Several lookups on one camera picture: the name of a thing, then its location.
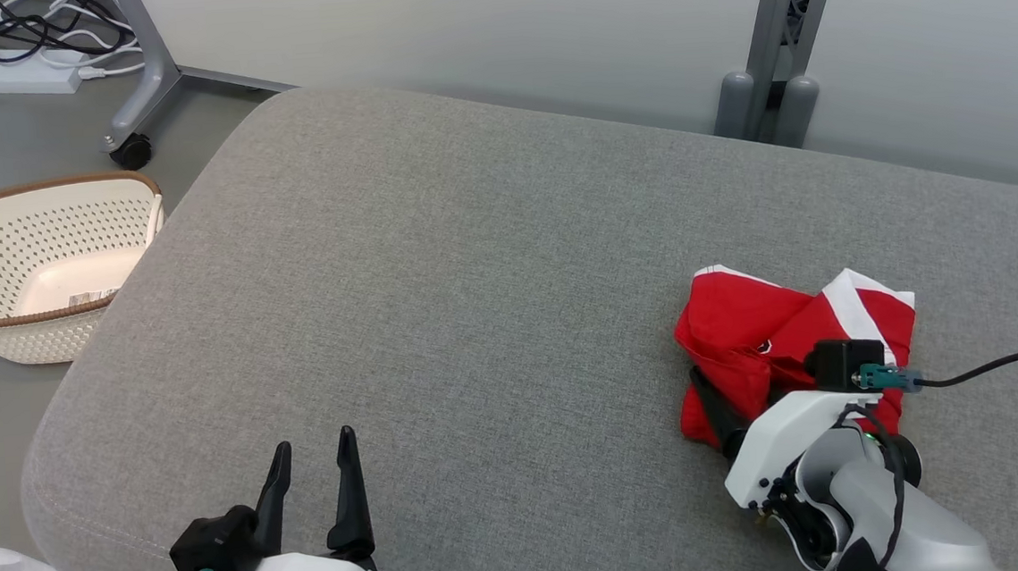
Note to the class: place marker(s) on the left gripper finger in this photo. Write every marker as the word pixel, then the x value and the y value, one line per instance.
pixel 351 502
pixel 275 503

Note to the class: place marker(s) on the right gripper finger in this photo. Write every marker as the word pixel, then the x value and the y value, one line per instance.
pixel 723 418

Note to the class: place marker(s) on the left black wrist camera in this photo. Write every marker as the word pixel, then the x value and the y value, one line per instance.
pixel 213 543

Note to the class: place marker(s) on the grey cylindrical post foot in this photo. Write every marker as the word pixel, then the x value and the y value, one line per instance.
pixel 797 111
pixel 735 104

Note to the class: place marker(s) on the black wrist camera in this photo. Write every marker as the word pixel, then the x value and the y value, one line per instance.
pixel 213 543
pixel 841 363

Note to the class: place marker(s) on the grey metal partition post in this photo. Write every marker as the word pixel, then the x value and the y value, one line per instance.
pixel 781 16

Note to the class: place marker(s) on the red shorts with white trim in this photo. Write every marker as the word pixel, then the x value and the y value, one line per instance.
pixel 727 324

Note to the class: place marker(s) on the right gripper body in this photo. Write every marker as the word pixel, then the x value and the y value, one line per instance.
pixel 780 441

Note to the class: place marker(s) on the black caster wheel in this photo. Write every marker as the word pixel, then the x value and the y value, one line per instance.
pixel 132 152

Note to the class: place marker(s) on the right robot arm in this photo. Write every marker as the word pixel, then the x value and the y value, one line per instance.
pixel 921 534

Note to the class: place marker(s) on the grey metal stand leg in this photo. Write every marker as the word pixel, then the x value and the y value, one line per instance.
pixel 153 68

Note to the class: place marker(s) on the cream perforated laundry basket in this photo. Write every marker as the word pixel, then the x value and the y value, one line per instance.
pixel 43 282

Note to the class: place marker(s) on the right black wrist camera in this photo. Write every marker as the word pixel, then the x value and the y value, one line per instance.
pixel 841 363

